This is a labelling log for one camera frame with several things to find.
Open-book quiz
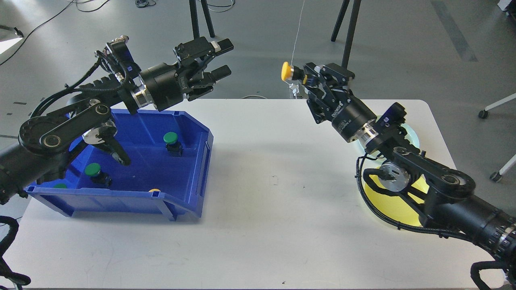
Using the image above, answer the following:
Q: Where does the black stand leg left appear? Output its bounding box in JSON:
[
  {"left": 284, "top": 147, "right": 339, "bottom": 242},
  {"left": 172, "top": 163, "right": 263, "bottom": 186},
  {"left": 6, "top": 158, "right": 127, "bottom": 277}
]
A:
[{"left": 189, "top": 0, "right": 215, "bottom": 39}]

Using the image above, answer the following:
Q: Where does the black stand leg right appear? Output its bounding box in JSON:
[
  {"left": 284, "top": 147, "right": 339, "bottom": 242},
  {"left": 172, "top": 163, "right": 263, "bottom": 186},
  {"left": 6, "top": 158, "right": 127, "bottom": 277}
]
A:
[{"left": 331, "top": 0, "right": 361, "bottom": 69}]

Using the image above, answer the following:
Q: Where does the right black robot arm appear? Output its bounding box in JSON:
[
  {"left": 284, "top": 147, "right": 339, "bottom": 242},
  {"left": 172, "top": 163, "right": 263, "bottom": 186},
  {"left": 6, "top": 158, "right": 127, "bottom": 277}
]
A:
[{"left": 281, "top": 63, "right": 516, "bottom": 290}]

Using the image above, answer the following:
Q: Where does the blue plastic storage bin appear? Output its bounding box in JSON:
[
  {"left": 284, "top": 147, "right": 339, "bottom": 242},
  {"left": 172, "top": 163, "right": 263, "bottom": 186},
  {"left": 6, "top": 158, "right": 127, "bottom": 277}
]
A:
[{"left": 26, "top": 109, "right": 213, "bottom": 222}]

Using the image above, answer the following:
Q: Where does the black floor cable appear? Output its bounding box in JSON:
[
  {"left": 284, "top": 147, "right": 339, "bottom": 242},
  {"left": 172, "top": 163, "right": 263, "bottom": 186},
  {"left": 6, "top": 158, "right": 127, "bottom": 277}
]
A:
[{"left": 0, "top": 0, "right": 157, "bottom": 67}]

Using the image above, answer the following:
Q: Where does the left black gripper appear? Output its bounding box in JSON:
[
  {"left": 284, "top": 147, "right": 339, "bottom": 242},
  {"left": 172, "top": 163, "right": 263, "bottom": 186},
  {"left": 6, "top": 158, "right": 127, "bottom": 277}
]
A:
[{"left": 131, "top": 37, "right": 234, "bottom": 112}]

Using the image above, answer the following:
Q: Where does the green button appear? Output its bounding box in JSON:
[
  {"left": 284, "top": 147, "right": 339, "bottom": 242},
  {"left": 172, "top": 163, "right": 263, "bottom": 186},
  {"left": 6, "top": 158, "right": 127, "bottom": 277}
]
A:
[
  {"left": 163, "top": 131, "right": 183, "bottom": 157},
  {"left": 83, "top": 163, "right": 112, "bottom": 188}
]

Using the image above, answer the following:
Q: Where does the yellow button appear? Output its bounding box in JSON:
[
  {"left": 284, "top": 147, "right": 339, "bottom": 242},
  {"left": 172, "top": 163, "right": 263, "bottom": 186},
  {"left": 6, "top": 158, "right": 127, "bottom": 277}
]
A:
[{"left": 280, "top": 61, "right": 307, "bottom": 83}]

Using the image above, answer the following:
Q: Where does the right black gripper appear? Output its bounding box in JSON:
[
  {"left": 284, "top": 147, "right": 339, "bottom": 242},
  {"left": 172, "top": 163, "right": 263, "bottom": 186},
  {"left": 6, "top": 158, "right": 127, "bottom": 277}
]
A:
[{"left": 302, "top": 62, "right": 380, "bottom": 153}]

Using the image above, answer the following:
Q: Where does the white power adapter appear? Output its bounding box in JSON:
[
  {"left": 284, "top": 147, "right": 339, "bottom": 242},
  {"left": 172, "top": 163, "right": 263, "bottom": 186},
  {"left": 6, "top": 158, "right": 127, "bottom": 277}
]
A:
[{"left": 289, "top": 83, "right": 308, "bottom": 99}]

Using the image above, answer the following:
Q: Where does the white power cable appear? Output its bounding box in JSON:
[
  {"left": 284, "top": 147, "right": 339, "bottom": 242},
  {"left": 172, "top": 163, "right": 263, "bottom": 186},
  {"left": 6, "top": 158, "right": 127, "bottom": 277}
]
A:
[{"left": 283, "top": 0, "right": 305, "bottom": 87}]

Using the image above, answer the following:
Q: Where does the yellow plate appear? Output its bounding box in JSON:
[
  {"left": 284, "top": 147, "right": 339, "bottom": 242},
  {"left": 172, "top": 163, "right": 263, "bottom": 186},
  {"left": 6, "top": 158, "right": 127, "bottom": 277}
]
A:
[{"left": 363, "top": 176, "right": 429, "bottom": 227}]

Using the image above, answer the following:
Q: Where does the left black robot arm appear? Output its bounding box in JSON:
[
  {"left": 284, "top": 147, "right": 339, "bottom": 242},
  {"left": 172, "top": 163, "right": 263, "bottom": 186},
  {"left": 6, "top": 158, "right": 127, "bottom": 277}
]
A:
[{"left": 1, "top": 35, "right": 234, "bottom": 222}]

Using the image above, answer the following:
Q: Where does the light green plate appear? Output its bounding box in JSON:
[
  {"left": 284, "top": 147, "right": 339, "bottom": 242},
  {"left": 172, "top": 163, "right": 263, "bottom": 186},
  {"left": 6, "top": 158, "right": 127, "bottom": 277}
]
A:
[{"left": 367, "top": 115, "right": 420, "bottom": 160}]

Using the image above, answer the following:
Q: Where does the black stand leg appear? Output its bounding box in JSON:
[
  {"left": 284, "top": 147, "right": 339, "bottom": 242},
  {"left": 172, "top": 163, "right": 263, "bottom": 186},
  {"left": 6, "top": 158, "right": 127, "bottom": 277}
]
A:
[
  {"left": 189, "top": 0, "right": 215, "bottom": 39},
  {"left": 331, "top": 0, "right": 361, "bottom": 69}
]

